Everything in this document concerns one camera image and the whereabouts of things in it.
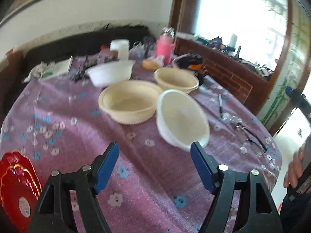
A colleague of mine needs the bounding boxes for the pink knit-sleeved bottle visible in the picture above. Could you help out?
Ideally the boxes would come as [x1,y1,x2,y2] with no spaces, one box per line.
[155,27,175,65]

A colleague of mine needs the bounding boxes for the black electronic device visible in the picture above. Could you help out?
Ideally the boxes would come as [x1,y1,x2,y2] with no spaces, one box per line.
[70,55,118,82]

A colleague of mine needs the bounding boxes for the large red glass plate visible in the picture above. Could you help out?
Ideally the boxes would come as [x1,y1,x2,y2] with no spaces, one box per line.
[0,150,42,233]

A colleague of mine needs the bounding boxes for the silver pen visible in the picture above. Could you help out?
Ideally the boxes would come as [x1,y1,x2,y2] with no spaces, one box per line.
[218,94,224,118]

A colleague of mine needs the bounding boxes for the white foam bowl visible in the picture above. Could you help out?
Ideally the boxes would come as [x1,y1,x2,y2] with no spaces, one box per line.
[85,60,135,88]
[156,90,210,152]

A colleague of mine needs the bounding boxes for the cream plastic bowl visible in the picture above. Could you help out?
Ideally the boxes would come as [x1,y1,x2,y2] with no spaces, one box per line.
[154,67,199,94]
[98,80,162,125]

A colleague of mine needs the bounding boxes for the bread in plastic bag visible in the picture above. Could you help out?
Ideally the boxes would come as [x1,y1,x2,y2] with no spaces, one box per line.
[141,55,164,71]

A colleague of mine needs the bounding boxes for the purple floral tablecloth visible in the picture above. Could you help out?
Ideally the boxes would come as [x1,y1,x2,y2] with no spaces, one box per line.
[1,75,282,232]

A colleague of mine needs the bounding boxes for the person's right hand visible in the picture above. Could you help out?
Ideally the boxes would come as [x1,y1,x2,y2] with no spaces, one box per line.
[283,144,305,188]

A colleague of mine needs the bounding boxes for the white plastic jar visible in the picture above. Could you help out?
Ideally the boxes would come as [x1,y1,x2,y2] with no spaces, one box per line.
[110,39,130,61]

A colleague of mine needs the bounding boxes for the small red gold-rimmed plate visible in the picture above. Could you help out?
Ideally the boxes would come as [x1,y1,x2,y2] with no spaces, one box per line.
[0,163,41,233]

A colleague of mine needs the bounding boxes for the black sofa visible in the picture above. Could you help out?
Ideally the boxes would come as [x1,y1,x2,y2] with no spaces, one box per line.
[24,25,152,65]

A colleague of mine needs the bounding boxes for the white rag and paper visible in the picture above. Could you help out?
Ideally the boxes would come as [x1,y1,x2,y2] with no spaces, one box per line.
[22,56,73,84]

